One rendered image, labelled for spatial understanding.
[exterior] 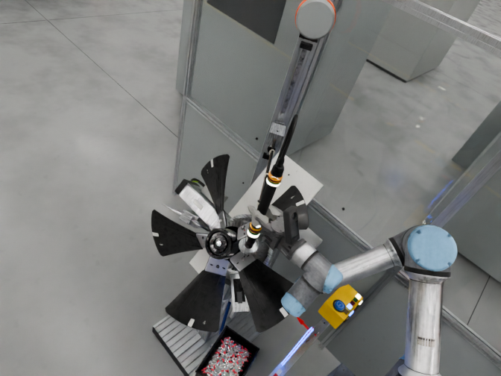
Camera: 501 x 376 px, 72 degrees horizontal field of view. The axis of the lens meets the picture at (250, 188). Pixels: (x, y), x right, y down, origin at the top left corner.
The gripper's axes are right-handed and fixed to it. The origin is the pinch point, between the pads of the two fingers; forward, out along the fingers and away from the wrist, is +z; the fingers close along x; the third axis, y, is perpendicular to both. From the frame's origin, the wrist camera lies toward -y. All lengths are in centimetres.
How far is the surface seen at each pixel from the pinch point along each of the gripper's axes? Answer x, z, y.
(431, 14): 70, 2, -56
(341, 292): 31, -36, 40
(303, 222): 13.9, -12.7, 6.1
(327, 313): 21, -38, 45
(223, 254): -6.4, 2.0, 26.8
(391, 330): 70, -67, 82
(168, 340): -8, 19, 142
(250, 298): -7.5, -16.0, 31.4
